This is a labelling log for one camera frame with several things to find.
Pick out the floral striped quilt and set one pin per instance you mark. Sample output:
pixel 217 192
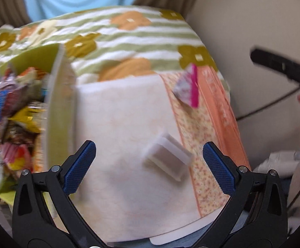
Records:
pixel 139 44

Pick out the small white clear packet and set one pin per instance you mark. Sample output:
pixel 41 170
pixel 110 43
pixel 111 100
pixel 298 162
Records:
pixel 165 160

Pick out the pile of snack packets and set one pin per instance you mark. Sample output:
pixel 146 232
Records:
pixel 13 108

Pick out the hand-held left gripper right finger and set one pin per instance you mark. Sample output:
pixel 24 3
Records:
pixel 219 170

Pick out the pink and white triangular packet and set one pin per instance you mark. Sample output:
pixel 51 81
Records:
pixel 188 90

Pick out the white orange floral cloth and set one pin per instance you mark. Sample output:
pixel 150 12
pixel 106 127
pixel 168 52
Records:
pixel 119 124

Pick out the white plastic bag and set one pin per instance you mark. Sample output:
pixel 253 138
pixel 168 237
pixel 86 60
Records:
pixel 276 161

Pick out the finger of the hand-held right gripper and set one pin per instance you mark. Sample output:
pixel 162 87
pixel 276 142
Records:
pixel 284 66

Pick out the green-lined cardboard box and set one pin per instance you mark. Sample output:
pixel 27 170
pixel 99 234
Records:
pixel 62 103

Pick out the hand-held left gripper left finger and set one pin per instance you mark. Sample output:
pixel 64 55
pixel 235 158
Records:
pixel 79 170

